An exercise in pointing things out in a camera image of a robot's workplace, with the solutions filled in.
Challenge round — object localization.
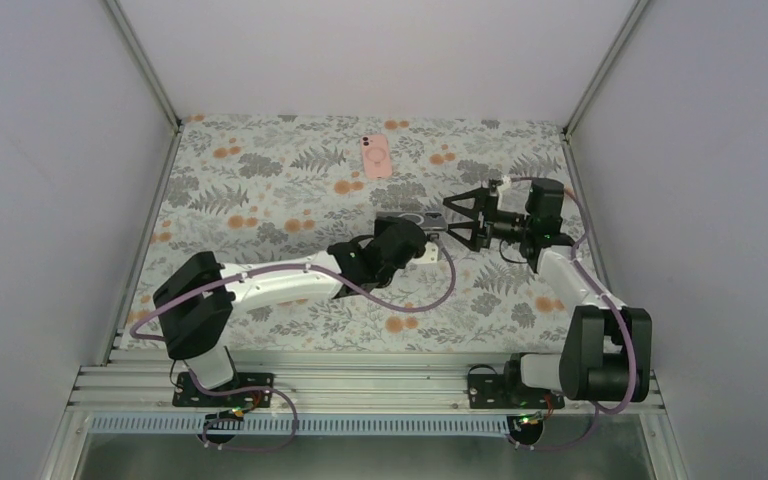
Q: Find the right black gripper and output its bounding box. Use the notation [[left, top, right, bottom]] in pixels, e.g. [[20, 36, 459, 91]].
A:
[[443, 188, 533, 252]]

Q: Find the black phone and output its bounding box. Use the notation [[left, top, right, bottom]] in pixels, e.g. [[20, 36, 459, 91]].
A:
[[374, 211, 448, 235]]

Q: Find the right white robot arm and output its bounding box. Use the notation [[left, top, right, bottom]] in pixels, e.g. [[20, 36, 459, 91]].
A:
[[443, 177, 652, 414]]

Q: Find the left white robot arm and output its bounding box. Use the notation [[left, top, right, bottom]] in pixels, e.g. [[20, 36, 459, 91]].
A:
[[153, 217, 428, 405]]

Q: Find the pink phone case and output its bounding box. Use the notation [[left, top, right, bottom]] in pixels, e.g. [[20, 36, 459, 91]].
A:
[[360, 134, 393, 179]]

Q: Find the floral table mat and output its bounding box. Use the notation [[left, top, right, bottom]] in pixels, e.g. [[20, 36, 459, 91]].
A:
[[129, 114, 570, 353]]

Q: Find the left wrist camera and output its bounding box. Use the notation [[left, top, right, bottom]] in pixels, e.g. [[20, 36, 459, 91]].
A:
[[412, 241, 441, 265]]

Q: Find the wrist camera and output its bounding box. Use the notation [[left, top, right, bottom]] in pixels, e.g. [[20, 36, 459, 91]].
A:
[[412, 241, 441, 265], [487, 175, 513, 197]]

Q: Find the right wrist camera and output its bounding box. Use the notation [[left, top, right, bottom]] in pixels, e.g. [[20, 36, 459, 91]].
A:
[[487, 175, 513, 197]]

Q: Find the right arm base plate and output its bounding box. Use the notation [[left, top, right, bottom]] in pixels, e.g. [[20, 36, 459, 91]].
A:
[[467, 362, 565, 410]]

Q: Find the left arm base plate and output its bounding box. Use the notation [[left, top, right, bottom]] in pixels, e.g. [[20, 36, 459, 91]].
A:
[[171, 372, 275, 409]]

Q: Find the aluminium mounting rail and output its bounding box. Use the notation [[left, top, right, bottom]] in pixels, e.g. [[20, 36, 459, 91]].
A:
[[65, 349, 666, 416]]

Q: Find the grey slotted cable duct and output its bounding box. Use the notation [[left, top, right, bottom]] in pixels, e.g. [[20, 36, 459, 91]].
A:
[[88, 412, 508, 437]]

